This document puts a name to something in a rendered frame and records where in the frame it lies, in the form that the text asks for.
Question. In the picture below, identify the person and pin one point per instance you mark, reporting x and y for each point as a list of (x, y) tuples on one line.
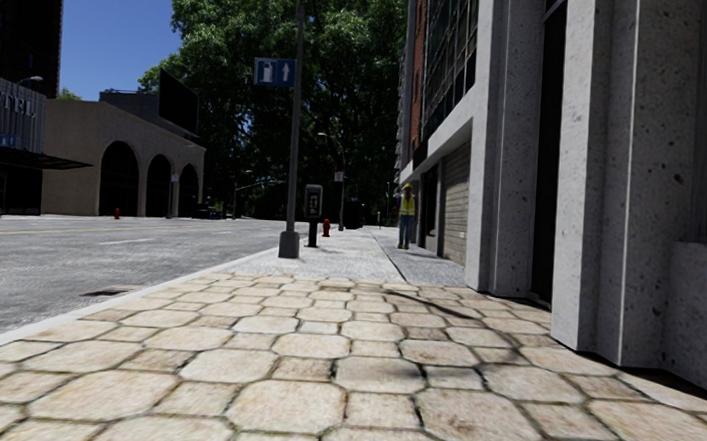
[(406, 214)]

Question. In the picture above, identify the sign on a post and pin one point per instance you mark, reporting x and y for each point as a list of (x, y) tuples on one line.
[(293, 157)]

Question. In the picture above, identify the tan arched building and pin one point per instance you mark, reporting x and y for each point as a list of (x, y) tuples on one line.
[(80, 164)]

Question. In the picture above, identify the trees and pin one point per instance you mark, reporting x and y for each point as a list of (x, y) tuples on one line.
[(336, 87)]

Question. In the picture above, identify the dark hotel building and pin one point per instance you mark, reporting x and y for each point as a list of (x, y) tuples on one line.
[(14, 52)]

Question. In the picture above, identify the pale concrete building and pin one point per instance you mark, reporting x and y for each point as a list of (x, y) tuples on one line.
[(620, 174)]

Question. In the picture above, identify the dark bin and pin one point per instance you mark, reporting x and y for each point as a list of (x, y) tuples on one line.
[(352, 213)]

